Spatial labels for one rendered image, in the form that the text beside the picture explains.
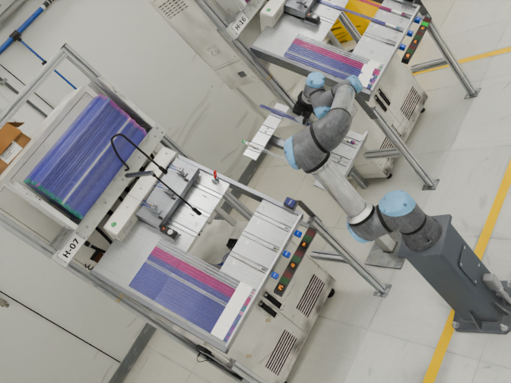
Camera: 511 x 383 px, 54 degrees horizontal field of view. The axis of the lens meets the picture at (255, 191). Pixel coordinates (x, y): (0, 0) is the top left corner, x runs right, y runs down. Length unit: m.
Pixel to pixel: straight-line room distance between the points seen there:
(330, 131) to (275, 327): 1.29
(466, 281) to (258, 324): 1.04
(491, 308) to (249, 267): 1.02
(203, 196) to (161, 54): 2.06
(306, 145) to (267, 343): 1.26
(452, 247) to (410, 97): 1.59
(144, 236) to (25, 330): 1.70
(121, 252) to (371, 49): 1.68
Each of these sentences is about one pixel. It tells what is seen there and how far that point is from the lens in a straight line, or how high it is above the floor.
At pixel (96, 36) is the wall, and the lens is 4.05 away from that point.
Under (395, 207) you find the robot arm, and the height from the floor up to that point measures 0.78.
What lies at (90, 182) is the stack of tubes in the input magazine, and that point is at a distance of 2.28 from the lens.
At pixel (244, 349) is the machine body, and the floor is 0.39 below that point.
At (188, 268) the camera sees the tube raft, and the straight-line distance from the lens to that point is 2.23.
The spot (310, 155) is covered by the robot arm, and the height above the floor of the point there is 1.13.
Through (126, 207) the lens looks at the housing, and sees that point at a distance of 2.35.
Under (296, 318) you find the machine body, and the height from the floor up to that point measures 0.19.
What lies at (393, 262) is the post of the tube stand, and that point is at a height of 0.01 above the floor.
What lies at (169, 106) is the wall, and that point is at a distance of 4.16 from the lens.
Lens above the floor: 1.95
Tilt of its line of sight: 27 degrees down
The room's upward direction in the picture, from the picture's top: 47 degrees counter-clockwise
